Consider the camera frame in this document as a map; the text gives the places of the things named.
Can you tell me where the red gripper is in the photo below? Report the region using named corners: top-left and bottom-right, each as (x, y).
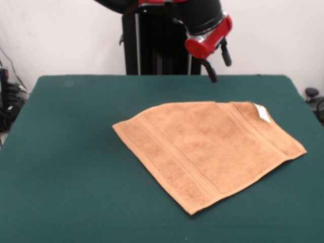
top-left (184, 14), bottom-right (233, 84)

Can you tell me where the tan terry towel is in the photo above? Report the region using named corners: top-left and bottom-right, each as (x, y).
top-left (112, 101), bottom-right (308, 216)

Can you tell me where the dark green table cloth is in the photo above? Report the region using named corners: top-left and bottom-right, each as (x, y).
top-left (0, 74), bottom-right (324, 243)

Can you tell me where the black electronics box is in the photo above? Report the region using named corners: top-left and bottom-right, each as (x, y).
top-left (0, 67), bottom-right (10, 110)

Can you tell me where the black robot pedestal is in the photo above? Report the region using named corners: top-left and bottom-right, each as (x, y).
top-left (118, 7), bottom-right (203, 75)

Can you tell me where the grey cable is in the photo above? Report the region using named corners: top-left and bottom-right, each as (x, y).
top-left (0, 47), bottom-right (28, 92)

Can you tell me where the black cable bundle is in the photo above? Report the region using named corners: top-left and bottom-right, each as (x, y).
top-left (0, 83), bottom-right (29, 133)

